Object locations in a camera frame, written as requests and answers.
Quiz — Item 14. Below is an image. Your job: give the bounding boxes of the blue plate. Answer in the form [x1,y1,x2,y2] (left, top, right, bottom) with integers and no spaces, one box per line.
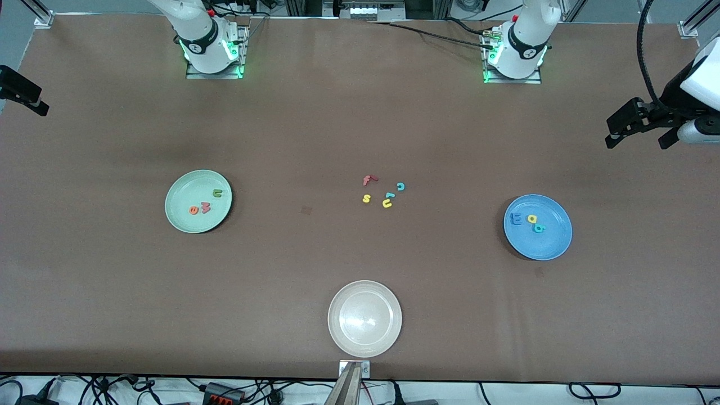
[503,194,573,261]

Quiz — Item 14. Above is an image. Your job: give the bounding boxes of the green plate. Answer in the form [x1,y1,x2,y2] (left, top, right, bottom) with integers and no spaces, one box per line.
[165,169,233,234]

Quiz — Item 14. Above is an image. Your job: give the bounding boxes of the grey metal device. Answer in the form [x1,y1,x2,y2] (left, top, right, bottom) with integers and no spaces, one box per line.
[323,0,406,21]

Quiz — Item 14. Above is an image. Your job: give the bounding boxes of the beige plate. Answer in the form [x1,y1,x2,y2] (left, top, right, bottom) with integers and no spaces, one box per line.
[327,280,403,358]

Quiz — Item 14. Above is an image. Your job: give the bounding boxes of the black orange power strip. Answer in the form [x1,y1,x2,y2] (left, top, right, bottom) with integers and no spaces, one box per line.
[202,382,246,403]

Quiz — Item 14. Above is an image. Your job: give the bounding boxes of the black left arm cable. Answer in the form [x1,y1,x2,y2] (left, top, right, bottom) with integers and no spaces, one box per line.
[636,0,669,109]

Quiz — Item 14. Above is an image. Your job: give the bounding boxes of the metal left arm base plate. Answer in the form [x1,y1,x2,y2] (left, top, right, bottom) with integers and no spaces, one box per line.
[483,28,543,85]

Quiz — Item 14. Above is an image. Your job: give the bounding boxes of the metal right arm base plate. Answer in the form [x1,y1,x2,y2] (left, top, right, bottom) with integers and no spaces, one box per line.
[186,25,248,79]

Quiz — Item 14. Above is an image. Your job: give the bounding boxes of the black cable on table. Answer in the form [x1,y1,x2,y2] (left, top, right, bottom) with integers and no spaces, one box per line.
[366,20,497,50]

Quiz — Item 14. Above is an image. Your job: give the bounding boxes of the black looped floor cable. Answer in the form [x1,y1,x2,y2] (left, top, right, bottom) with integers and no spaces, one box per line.
[568,382,622,401]

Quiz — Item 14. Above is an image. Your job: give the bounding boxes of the black tangled floor cable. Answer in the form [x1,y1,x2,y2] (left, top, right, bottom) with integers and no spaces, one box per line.
[73,375,161,405]

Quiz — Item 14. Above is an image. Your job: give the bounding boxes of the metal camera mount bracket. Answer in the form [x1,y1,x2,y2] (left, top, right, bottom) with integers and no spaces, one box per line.
[339,360,371,379]

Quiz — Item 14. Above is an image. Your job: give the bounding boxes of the grey camera mount bar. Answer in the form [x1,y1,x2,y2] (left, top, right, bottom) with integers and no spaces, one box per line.
[325,363,362,405]

